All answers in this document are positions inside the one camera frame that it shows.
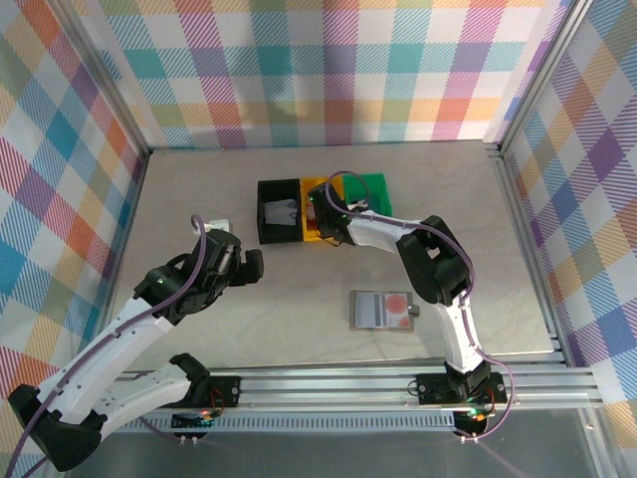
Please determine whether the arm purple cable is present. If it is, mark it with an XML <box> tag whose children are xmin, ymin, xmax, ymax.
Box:
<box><xmin>325</xmin><ymin>170</ymin><xmax>517</xmax><ymax>442</ymax></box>
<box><xmin>0</xmin><ymin>214</ymin><xmax>208</xmax><ymax>478</ymax></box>

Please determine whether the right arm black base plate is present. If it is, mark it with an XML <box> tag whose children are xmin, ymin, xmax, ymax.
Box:
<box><xmin>415</xmin><ymin>371</ymin><xmax>509</xmax><ymax>405</ymax></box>

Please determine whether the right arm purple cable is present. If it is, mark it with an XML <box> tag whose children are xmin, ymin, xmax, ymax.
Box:
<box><xmin>325</xmin><ymin>170</ymin><xmax>517</xmax><ymax>442</ymax></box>

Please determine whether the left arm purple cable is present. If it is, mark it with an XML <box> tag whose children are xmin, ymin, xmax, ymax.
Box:
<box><xmin>0</xmin><ymin>214</ymin><xmax>208</xmax><ymax>478</ymax></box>

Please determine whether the aluminium mounting rail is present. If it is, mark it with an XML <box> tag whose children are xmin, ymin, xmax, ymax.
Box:
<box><xmin>54</xmin><ymin>365</ymin><xmax>603</xmax><ymax>414</ymax></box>

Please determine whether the black plastic bin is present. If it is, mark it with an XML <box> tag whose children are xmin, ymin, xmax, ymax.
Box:
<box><xmin>256</xmin><ymin>178</ymin><xmax>306</xmax><ymax>245</ymax></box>

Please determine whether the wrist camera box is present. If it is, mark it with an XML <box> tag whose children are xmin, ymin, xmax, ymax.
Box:
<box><xmin>307</xmin><ymin>183</ymin><xmax>333</xmax><ymax>213</ymax></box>
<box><xmin>200</xmin><ymin>218</ymin><xmax>244</xmax><ymax>280</ymax></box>

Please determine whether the yellow plastic bin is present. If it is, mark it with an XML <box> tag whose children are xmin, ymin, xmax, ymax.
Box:
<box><xmin>298</xmin><ymin>176</ymin><xmax>349</xmax><ymax>245</ymax></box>

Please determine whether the grey striped card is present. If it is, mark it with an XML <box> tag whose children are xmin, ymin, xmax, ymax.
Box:
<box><xmin>354</xmin><ymin>293</ymin><xmax>384</xmax><ymax>329</ymax></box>

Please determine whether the grey metal shelf plate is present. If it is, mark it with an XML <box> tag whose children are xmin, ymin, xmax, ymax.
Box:
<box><xmin>47</xmin><ymin>410</ymin><xmax>618</xmax><ymax>478</ymax></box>

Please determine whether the white slotted cable duct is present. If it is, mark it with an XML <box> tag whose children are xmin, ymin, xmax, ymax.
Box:
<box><xmin>79</xmin><ymin>413</ymin><xmax>459</xmax><ymax>433</ymax></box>

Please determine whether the aluminium frame corner post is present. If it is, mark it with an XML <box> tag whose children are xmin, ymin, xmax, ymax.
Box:
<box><xmin>52</xmin><ymin>0</ymin><xmax>150</xmax><ymax>155</ymax></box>
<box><xmin>495</xmin><ymin>0</ymin><xmax>596</xmax><ymax>158</ymax></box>

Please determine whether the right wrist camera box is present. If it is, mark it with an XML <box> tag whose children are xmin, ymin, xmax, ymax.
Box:
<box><xmin>307</xmin><ymin>183</ymin><xmax>333</xmax><ymax>213</ymax></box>

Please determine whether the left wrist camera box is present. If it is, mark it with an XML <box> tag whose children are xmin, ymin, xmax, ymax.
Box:
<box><xmin>200</xmin><ymin>218</ymin><xmax>244</xmax><ymax>280</ymax></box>

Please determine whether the green plastic bin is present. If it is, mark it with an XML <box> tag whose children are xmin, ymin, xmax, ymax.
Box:
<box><xmin>341</xmin><ymin>171</ymin><xmax>394</xmax><ymax>219</ymax></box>

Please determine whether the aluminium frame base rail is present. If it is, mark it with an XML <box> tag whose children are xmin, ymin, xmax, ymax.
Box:
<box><xmin>490</xmin><ymin>141</ymin><xmax>566</xmax><ymax>353</ymax></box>
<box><xmin>106</xmin><ymin>148</ymin><xmax>150</xmax><ymax>320</ymax></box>

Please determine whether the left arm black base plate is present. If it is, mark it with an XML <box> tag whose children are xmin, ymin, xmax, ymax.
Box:
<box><xmin>188</xmin><ymin>375</ymin><xmax>244</xmax><ymax>410</ymax></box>

